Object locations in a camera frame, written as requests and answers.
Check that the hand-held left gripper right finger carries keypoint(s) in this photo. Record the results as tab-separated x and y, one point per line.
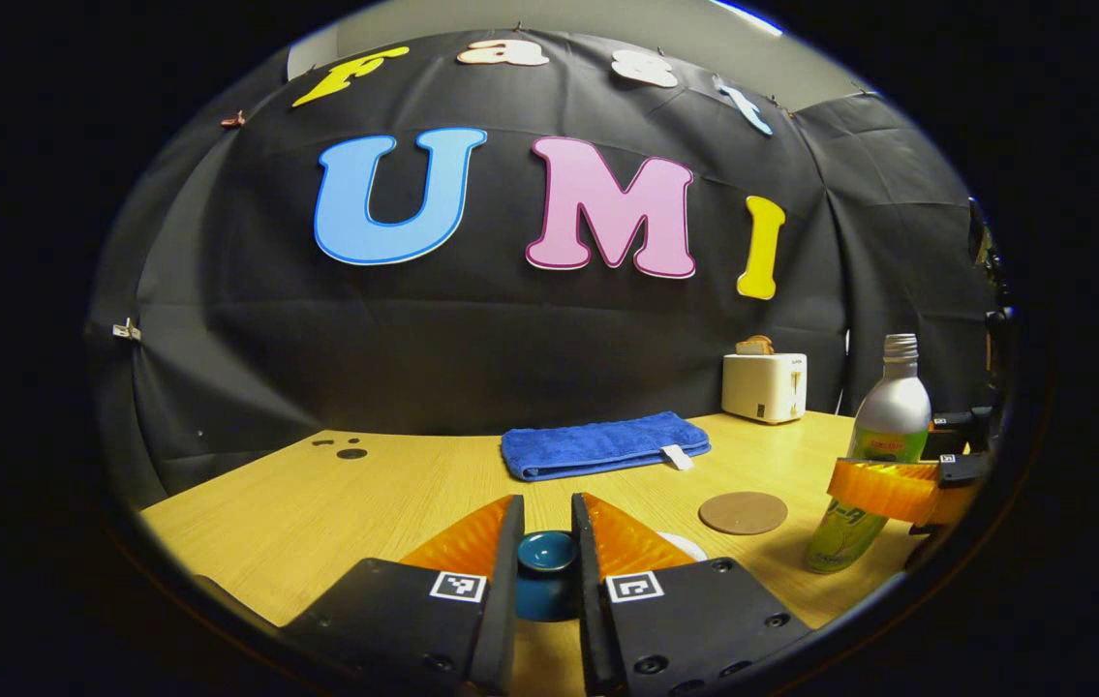
588	581

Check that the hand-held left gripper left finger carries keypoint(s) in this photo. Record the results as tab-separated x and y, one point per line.
507	581

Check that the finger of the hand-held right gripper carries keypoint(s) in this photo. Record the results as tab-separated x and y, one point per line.
883	487
961	434

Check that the teal teacup lid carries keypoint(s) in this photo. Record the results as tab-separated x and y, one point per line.
547	557

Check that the silver green water bottle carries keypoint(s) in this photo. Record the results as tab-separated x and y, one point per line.
893	411

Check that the white teacup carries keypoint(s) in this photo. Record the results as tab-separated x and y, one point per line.
689	548

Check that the round brown coaster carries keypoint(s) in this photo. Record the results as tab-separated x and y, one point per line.
743	513

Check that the folded blue towel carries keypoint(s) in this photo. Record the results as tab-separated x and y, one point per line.
597	445

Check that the white toaster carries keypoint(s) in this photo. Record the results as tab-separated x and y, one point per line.
762	387

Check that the toast slice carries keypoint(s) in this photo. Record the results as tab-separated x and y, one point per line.
754	346

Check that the black backdrop cloth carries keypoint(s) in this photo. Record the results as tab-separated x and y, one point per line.
510	339

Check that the silver cloth clip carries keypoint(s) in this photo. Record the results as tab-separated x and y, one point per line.
127	330

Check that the red cloth clip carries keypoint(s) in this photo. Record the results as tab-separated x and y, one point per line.
233	120

